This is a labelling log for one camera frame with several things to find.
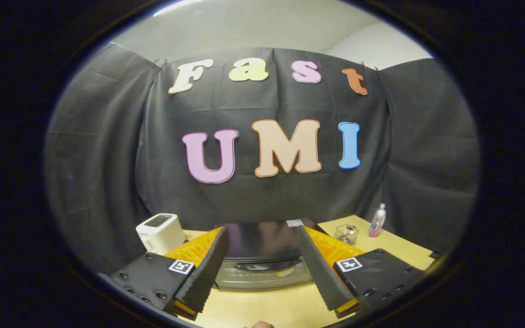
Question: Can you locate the black toaster oven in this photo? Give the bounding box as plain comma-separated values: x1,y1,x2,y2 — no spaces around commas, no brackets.
212,218,331,291

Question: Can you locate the clear glass jar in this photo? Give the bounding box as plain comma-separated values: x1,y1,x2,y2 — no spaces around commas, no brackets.
334,224,359,246

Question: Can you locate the white bread toaster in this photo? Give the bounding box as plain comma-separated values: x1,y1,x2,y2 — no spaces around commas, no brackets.
136,213,186,256

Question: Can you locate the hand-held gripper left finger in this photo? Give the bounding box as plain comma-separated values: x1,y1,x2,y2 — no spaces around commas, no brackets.
100,226,229,319

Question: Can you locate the white pink spray bottle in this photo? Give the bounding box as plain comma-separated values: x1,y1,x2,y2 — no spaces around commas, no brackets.
368,203,387,238

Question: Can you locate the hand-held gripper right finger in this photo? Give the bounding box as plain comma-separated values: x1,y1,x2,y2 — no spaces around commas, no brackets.
298,225,427,318

